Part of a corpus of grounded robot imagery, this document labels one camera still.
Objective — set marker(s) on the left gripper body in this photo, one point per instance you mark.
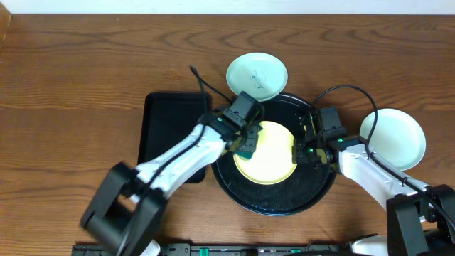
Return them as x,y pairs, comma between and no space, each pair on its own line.
249,141

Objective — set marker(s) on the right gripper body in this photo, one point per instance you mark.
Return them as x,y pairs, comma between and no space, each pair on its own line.
307,152

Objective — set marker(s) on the green scouring sponge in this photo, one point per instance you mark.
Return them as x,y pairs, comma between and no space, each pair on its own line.
246,156

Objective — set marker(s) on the yellow plate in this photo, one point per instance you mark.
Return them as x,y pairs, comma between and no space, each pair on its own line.
271,162

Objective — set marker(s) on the light blue plate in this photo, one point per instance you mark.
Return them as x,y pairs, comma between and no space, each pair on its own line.
260,75
398,138

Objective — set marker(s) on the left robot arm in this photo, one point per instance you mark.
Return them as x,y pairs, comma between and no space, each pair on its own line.
126,211

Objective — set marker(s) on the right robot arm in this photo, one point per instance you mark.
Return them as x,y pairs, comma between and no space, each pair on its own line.
420,217

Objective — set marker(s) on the black round tray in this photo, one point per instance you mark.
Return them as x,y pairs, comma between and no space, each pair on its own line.
305,187

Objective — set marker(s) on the black rectangular tray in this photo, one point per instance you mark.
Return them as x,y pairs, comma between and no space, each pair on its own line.
168,118

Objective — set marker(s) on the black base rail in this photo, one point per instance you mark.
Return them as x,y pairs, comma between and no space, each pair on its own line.
249,250

